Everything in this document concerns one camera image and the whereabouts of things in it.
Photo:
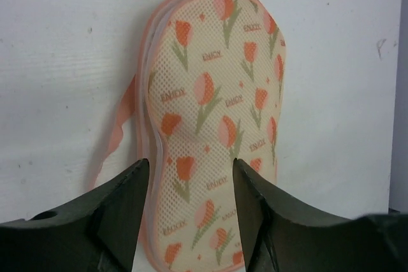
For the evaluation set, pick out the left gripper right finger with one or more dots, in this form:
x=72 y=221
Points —
x=279 y=232

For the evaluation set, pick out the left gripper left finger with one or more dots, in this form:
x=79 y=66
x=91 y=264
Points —
x=98 y=231

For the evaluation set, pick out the floral mesh laundry bag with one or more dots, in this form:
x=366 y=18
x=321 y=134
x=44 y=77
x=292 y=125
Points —
x=207 y=90

